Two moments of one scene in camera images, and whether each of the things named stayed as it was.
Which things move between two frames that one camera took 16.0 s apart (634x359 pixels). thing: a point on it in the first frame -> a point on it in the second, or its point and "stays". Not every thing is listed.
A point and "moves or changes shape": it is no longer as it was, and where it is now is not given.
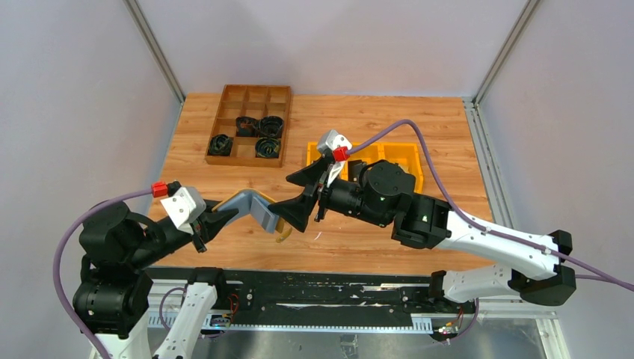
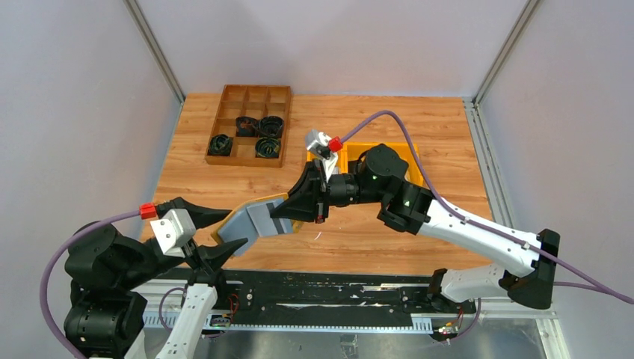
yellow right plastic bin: [405, 155] stays
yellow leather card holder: [252, 202] moves or changes shape
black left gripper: [209, 226] -> [214, 255]
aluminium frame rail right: [488, 167] stays
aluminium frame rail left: [153, 48] stays
